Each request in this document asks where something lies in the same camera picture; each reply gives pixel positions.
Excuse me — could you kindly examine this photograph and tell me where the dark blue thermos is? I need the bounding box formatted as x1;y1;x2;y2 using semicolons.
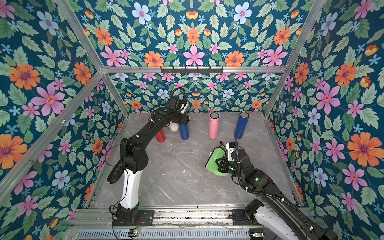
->
179;124;190;140

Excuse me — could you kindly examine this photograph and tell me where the green microfiber cloth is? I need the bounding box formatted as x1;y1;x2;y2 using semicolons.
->
206;146;228;177

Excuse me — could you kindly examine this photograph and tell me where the red thermos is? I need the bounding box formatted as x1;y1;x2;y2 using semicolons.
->
155;129;166;143

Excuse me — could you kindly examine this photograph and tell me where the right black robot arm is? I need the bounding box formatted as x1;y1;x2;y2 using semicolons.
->
206;140;339;240

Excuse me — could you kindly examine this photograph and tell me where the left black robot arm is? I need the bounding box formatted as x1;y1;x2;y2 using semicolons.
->
114;88;190;210

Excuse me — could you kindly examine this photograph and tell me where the pink thermos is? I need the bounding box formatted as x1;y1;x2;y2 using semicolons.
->
209;113;220;140

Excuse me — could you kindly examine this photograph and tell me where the blue thermos right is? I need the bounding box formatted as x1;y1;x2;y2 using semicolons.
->
234;112;250;139

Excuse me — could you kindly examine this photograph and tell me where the white teddy bear plush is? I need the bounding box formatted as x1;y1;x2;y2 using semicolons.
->
169;110;180;132

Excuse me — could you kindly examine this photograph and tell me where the black checkered oval pad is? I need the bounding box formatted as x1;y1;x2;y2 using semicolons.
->
107;160;124;184

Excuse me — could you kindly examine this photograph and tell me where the black wall hook rail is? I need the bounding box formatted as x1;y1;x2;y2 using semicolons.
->
160;67;224;74

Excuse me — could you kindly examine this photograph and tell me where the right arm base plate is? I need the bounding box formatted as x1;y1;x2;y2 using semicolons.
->
228;209;257;226

